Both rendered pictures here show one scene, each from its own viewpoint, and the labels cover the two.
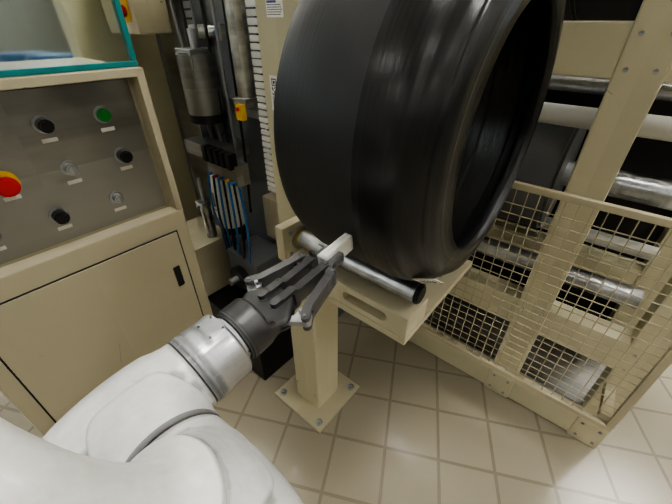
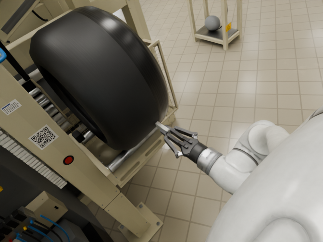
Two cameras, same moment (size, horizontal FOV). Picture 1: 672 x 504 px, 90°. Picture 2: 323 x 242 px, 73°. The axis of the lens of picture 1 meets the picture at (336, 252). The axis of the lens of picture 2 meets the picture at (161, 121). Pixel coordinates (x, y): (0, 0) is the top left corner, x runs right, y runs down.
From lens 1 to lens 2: 71 cm
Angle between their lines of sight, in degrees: 53
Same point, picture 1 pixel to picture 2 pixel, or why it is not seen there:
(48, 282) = not seen: outside the picture
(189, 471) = (256, 129)
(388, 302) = (156, 136)
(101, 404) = (237, 172)
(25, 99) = not seen: outside the picture
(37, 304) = not seen: outside the picture
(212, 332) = (208, 152)
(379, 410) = (155, 192)
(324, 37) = (117, 78)
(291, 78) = (117, 100)
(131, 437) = (245, 158)
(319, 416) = (155, 223)
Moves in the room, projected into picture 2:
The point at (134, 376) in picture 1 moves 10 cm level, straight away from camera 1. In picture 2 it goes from (227, 166) to (206, 188)
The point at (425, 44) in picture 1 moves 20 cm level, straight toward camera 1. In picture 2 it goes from (147, 55) to (204, 52)
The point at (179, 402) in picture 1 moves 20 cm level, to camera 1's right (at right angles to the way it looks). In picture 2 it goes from (233, 152) to (226, 109)
